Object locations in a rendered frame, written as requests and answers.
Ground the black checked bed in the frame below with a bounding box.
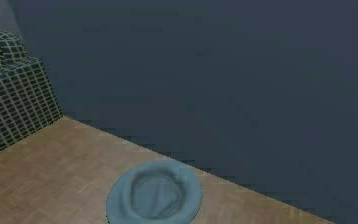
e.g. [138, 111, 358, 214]
[0, 57, 64, 159]

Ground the round blue floor cushion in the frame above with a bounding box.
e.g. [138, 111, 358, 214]
[105, 160, 203, 224]

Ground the black checked pillow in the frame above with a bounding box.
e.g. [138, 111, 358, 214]
[0, 28, 29, 71]

